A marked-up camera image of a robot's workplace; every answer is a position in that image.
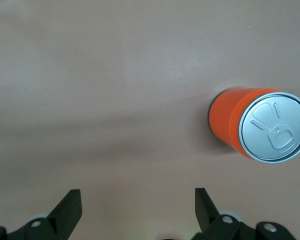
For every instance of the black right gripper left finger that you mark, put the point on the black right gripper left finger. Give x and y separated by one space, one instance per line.
62 215

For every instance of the brown table cover sheet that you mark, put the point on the brown table cover sheet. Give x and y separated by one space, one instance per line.
90 100

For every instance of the orange can with silver lid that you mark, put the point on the orange can with silver lid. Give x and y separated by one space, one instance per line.
225 117

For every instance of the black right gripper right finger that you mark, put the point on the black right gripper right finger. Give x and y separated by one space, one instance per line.
207 215

